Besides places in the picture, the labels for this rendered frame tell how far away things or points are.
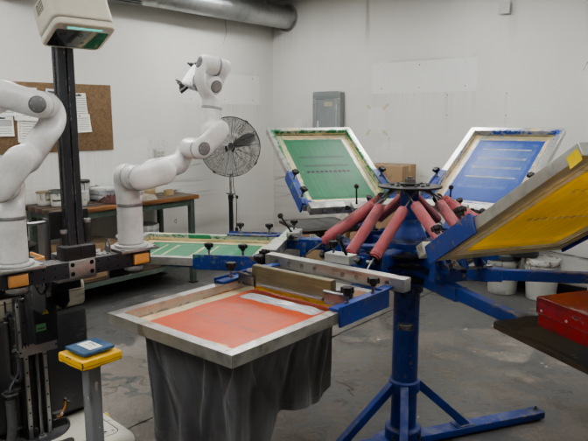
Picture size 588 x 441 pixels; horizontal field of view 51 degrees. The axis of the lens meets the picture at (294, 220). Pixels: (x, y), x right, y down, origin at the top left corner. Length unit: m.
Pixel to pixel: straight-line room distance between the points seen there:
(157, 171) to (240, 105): 5.12
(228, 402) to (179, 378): 0.22
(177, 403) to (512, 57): 4.91
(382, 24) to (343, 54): 0.58
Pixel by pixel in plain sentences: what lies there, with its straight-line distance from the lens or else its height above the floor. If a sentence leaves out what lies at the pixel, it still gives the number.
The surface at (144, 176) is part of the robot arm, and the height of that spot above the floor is 1.41.
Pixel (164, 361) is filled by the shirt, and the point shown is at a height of 0.84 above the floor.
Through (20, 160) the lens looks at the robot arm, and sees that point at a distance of 2.09.
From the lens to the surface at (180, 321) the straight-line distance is 2.10.
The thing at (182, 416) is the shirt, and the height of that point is 0.67.
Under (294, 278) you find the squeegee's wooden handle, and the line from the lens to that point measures 2.26.
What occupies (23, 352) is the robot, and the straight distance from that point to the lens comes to 2.81.
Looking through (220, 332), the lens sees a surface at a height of 0.96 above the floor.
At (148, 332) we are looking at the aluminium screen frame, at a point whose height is 0.97.
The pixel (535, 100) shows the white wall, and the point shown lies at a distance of 6.16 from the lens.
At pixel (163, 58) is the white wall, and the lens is 6.70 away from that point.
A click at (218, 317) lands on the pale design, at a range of 2.13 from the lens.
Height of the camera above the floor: 1.62
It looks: 9 degrees down
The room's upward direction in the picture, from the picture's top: straight up
